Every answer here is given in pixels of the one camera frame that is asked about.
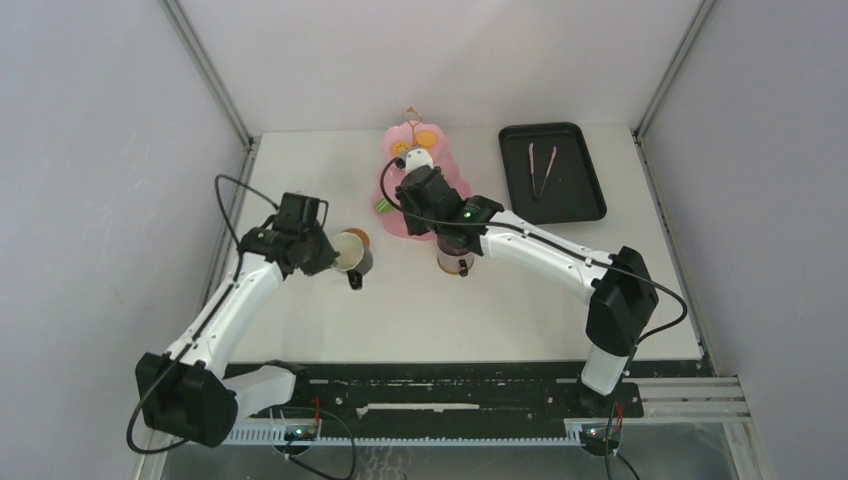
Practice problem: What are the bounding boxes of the black mug with white inside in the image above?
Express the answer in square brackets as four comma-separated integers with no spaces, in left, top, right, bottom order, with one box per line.
[330,231,374,291]

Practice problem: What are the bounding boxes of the left black camera cable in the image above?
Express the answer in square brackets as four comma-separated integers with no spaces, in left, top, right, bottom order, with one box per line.
[125,174,283,456]

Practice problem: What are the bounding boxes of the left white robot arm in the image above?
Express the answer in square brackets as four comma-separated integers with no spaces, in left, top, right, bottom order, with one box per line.
[126,193,338,447]

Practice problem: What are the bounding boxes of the purple mug with black handle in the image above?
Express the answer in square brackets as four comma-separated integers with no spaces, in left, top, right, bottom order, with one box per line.
[436,237,475,261]

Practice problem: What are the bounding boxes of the black camera cable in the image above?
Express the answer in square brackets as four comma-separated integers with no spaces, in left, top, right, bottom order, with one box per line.
[125,174,283,456]
[378,155,690,480]

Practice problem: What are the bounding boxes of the yellow round biscuit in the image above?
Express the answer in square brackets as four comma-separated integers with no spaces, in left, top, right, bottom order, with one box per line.
[414,130,440,149]
[390,142,411,157]

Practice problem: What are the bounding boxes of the right wooden round coaster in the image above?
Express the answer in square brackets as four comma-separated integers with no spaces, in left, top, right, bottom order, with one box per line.
[437,257,474,277]

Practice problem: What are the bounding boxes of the wooden round coaster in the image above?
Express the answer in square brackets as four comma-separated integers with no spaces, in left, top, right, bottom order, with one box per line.
[344,227,371,248]
[437,257,474,277]

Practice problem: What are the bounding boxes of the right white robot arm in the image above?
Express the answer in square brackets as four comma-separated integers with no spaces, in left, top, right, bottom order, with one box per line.
[381,158,659,416]

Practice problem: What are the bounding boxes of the pink three-tier cake stand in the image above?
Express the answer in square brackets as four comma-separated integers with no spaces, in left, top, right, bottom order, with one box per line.
[371,107,472,241]

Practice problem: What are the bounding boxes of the right black camera cable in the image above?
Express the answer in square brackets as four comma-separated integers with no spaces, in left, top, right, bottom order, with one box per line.
[378,155,690,480]

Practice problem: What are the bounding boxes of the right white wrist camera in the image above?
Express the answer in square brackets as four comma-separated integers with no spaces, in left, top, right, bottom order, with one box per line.
[400,147,434,175]

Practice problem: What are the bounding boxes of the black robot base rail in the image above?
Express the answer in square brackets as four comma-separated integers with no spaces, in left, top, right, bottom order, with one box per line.
[235,360,645,442]

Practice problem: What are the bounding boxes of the pink-tipped metal tongs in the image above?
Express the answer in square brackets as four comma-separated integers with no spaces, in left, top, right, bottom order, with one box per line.
[528,142,558,202]

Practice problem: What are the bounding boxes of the left wooden round coaster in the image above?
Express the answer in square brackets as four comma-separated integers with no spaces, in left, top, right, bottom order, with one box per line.
[344,227,371,248]

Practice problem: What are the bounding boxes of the green striped cake slice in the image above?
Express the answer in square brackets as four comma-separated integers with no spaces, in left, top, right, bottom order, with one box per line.
[374,198,394,215]

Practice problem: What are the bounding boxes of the black serving tray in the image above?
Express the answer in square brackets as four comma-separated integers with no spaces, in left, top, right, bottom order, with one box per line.
[498,122,607,225]

